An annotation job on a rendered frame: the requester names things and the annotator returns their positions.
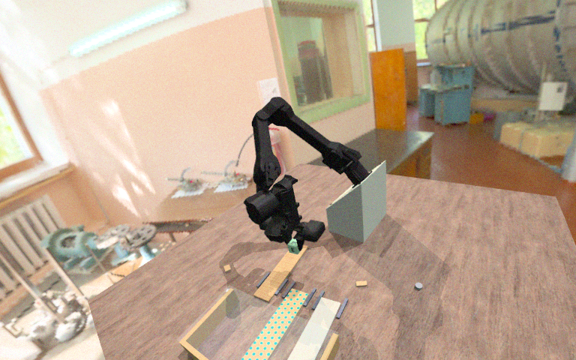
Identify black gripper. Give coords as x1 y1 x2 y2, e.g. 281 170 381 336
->
259 202 326 251

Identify light green labelled cube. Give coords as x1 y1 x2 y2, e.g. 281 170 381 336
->
287 239 301 255

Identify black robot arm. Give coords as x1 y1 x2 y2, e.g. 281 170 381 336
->
244 97 373 243

